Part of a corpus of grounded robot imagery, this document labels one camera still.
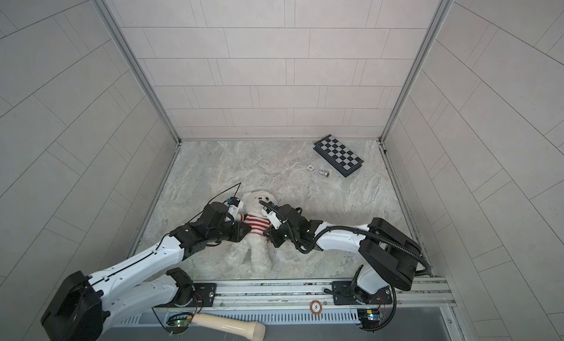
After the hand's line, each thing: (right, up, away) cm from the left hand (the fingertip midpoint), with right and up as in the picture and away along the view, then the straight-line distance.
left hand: (256, 228), depth 80 cm
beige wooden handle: (+3, -23, -18) cm, 29 cm away
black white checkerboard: (+35, +27, +26) cm, 51 cm away
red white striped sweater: (+1, +1, 0) cm, 2 cm away
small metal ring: (+22, +21, +26) cm, 40 cm away
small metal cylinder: (+28, +19, +22) cm, 41 cm away
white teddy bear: (0, -8, -4) cm, 9 cm away
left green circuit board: (-21, -24, -14) cm, 35 cm away
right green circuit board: (+38, -24, -12) cm, 47 cm away
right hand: (+3, -3, +1) cm, 5 cm away
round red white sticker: (+21, -22, -10) cm, 32 cm away
